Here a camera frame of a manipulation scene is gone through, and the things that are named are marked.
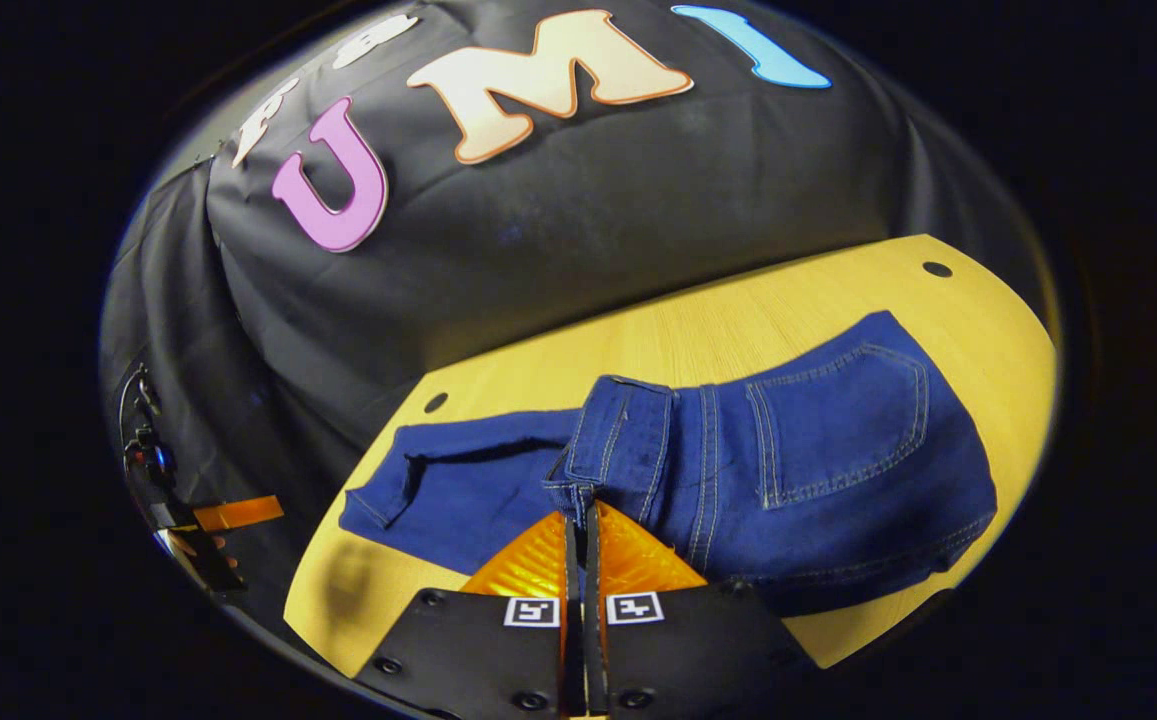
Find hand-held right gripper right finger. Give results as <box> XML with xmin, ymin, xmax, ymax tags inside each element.
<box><xmin>584</xmin><ymin>500</ymin><xmax>819</xmax><ymax>716</ymax></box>

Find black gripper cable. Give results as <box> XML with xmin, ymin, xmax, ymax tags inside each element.
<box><xmin>118</xmin><ymin>365</ymin><xmax>161</xmax><ymax>481</ymax></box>

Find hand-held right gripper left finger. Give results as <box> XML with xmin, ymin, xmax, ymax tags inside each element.
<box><xmin>353</xmin><ymin>510</ymin><xmax>580</xmax><ymax>716</ymax></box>

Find black backdrop cloth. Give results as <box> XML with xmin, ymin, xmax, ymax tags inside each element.
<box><xmin>98</xmin><ymin>0</ymin><xmax>1049</xmax><ymax>621</ymax></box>

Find blue jeans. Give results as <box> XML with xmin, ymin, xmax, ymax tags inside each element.
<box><xmin>338</xmin><ymin>310</ymin><xmax>999</xmax><ymax>616</ymax></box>

